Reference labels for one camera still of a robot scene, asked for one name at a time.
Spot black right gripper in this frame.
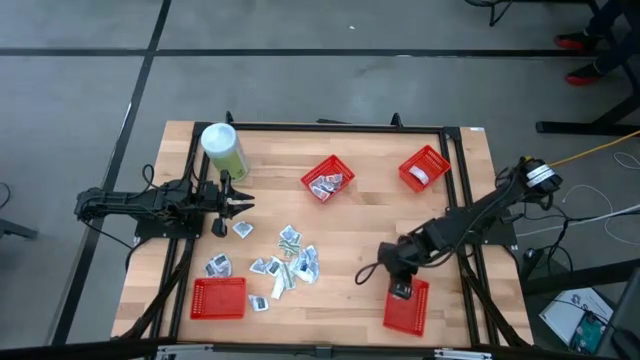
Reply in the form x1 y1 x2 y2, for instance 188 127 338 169
378 238 420 300

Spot black floor cables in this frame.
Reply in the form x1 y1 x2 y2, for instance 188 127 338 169
519 197 640 274

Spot yellow cable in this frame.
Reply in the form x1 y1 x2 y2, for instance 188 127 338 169
547 129 640 170

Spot silver frame bracket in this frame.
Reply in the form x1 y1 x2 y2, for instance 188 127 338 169
154 343 214 360
433 348 494 360

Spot black floor stand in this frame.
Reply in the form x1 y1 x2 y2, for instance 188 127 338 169
0 182 40 242

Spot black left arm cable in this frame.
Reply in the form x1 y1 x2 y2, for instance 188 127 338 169
79 163 157 274

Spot white floor cable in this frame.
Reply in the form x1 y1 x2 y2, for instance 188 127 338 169
612 151 640 171
514 183 640 246

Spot green circuit board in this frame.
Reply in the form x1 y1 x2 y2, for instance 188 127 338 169
568 310 608 355

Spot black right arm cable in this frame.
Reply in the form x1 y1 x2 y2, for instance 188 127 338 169
354 261 382 287

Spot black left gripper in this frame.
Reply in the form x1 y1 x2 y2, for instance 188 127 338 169
212 169 256 239

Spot white green wipes canister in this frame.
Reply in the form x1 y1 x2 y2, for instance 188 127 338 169
200 122 250 184

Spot white packet blue black print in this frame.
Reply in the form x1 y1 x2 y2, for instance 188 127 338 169
291 255 311 279
279 224 303 245

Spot black chair base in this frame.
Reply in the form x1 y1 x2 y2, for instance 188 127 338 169
463 0 521 27

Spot black desk leg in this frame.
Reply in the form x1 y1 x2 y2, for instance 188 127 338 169
522 257 640 297

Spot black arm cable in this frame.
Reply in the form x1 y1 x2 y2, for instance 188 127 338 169
79 163 157 274
354 261 382 287

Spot red plastic basket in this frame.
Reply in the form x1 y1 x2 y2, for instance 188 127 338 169
397 144 453 194
300 153 357 204
382 276 431 338
189 276 248 321

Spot black desk frame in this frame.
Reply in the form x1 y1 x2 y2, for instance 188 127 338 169
535 0 640 137

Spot person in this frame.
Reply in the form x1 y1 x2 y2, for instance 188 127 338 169
553 0 640 87

